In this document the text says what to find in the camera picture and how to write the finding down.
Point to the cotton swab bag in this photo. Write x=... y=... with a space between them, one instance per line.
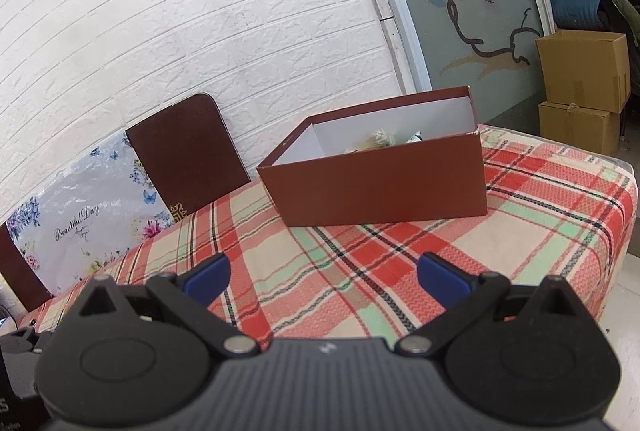
x=380 y=138

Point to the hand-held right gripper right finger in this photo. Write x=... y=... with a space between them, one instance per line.
x=440 y=276

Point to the large brown cardboard carton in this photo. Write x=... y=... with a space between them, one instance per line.
x=582 y=68
x=577 y=128

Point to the red brown cardboard box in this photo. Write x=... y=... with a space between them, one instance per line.
x=375 y=181

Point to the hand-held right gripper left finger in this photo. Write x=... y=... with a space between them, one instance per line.
x=210 y=273

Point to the plaid tablecloth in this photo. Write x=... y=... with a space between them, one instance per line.
x=525 y=221

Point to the dark green cloth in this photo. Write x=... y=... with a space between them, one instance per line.
x=620 y=11

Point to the floral printed plastic bag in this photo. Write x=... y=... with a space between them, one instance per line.
x=75 y=231

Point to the brown chair back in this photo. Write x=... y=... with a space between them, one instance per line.
x=20 y=271
x=190 y=151

